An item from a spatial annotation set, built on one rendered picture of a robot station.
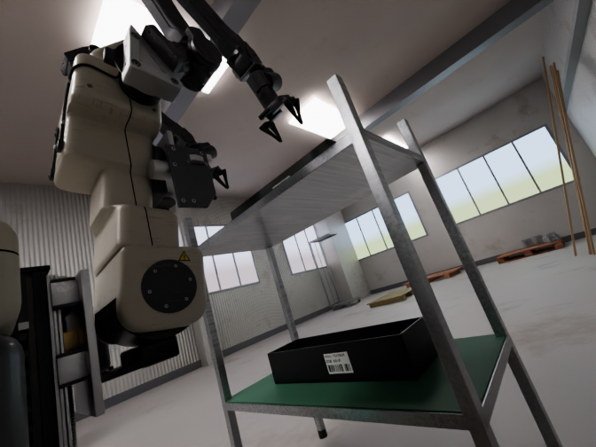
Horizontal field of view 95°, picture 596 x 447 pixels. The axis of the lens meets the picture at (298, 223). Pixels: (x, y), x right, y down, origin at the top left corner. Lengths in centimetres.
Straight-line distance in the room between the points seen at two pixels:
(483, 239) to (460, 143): 246
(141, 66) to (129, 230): 31
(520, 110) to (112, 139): 807
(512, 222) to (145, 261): 774
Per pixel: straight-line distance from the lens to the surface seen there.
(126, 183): 70
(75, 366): 60
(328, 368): 99
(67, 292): 62
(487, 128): 827
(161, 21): 87
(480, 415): 66
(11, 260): 41
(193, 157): 73
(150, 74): 67
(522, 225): 794
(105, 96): 73
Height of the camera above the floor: 63
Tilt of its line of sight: 14 degrees up
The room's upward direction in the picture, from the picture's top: 18 degrees counter-clockwise
